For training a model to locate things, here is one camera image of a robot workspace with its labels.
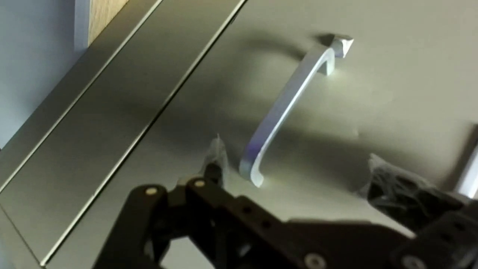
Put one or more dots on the wooden board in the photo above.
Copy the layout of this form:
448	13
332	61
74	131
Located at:
101	15

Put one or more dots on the grey drawer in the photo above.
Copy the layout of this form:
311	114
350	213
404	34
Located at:
392	74

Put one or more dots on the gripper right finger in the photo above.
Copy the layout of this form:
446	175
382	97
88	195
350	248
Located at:
440	231

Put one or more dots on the grey cabinet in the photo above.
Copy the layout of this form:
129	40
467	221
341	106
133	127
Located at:
112	142

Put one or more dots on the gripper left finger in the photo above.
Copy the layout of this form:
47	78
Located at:
224	213

